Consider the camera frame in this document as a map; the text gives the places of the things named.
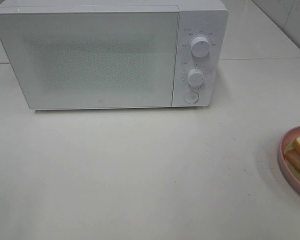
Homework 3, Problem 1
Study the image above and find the round door release button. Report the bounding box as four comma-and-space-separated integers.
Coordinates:
183, 91, 199, 104

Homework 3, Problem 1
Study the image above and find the pink round plate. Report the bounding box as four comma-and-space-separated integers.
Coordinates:
278, 126, 300, 195

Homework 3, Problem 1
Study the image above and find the lower white timer knob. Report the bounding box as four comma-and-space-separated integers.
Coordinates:
186, 68, 206, 88

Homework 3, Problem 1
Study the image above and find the white microwave oven body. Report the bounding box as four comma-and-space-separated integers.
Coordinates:
0, 0, 229, 109

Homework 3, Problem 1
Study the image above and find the upper white power knob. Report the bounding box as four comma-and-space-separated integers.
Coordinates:
189, 34, 211, 58

